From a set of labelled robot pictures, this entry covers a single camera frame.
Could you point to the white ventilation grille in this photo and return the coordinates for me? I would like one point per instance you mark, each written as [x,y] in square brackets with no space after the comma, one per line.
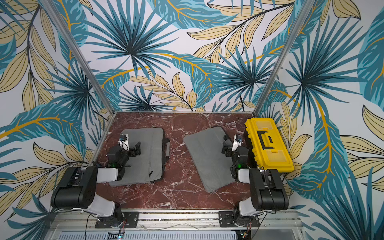
[149,235]

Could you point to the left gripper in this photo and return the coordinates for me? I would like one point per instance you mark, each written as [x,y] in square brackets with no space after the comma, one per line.
[137,150]

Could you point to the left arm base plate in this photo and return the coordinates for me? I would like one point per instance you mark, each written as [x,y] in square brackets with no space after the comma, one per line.
[123,220]

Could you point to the right aluminium frame post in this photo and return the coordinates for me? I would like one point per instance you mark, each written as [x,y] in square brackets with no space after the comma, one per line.
[304,12]

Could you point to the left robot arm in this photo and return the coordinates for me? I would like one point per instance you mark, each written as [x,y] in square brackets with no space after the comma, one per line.
[76,190]

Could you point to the yellow black toolbox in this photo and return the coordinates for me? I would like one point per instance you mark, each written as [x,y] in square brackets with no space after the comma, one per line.
[268,147]

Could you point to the aluminium frame post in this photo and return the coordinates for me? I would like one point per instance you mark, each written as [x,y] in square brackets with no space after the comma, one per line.
[59,22]
[304,12]

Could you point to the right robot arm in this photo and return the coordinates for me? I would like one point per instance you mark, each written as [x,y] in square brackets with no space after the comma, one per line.
[267,193]

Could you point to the aluminium front rail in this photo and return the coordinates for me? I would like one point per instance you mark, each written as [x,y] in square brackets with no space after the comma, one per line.
[166,219]

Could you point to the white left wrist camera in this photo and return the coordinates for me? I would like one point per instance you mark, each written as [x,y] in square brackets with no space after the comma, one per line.
[123,139]

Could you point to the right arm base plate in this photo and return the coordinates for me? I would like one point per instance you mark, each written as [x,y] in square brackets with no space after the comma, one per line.
[232,219]

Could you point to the left aluminium frame post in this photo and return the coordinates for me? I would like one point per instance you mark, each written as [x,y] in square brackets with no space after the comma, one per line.
[59,22]

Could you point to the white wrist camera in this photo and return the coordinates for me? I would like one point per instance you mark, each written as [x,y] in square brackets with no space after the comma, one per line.
[123,139]
[238,141]

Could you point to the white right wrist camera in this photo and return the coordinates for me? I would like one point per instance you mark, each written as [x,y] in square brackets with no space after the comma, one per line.
[238,141]

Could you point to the grey laptop sleeve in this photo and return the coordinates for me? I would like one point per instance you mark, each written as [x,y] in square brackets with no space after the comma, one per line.
[214,168]

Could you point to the grey zippered laptop bag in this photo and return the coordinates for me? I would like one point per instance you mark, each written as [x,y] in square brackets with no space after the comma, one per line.
[149,166]

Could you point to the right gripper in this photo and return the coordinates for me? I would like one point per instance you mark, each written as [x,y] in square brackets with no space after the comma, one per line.
[229,146]

